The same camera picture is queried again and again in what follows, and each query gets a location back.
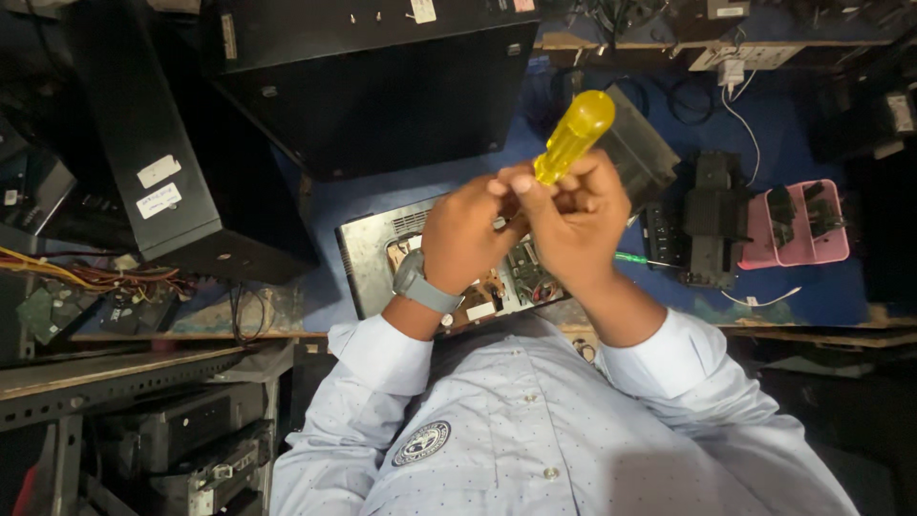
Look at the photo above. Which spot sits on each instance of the dark hard drive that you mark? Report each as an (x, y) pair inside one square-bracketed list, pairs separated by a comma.
[(136, 315)]

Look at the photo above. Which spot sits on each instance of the small black ribbed block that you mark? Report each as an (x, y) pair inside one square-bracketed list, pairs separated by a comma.
[(663, 236)]

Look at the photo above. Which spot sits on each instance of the black device with white label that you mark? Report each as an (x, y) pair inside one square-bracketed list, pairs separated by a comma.
[(874, 115)]

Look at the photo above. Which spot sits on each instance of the blue table mat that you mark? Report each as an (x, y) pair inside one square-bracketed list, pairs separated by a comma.
[(788, 143)]

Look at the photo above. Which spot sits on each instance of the pink plastic tray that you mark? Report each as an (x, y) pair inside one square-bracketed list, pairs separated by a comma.
[(802, 251)]

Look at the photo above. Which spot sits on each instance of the dark electronic device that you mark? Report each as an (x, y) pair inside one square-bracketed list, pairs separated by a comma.
[(32, 193)]

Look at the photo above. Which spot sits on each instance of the black computer case white stickers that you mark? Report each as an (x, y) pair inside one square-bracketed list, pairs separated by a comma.
[(179, 143)]

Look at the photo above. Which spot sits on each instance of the large black computer case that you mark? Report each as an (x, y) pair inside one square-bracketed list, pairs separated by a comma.
[(387, 86)]

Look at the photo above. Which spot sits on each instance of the white power strip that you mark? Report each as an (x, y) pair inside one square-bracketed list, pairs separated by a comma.
[(745, 56)]

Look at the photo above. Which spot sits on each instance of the black finned heatsink assembly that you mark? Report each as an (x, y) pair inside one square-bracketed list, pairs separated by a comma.
[(713, 215)]

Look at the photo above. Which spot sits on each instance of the person's right hand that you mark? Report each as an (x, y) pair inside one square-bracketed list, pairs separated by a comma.
[(580, 229)]

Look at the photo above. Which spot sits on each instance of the open metal power supply unit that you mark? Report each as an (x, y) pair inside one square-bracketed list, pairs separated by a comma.
[(372, 258)]

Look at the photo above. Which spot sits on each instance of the grey wristwatch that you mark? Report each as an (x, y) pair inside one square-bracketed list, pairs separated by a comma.
[(419, 283)]

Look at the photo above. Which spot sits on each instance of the person's left fingers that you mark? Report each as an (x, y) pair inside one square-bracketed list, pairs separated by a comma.
[(501, 195)]

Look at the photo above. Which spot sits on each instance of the light blue dotted shirt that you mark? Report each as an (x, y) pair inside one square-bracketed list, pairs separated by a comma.
[(516, 430)]

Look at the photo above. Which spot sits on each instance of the green circuit board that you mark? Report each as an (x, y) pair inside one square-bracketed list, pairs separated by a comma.
[(39, 315)]

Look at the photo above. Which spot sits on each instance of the person's left hand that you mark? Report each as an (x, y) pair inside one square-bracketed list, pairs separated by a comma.
[(458, 236)]

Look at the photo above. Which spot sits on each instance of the grey metal power supply cover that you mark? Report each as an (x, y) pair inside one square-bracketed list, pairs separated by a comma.
[(637, 150)]

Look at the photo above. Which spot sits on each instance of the metal rack with equipment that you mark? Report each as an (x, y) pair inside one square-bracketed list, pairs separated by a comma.
[(143, 430)]

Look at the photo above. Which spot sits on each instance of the black part in tray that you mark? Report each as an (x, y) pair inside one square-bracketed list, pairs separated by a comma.
[(781, 215), (822, 211)]

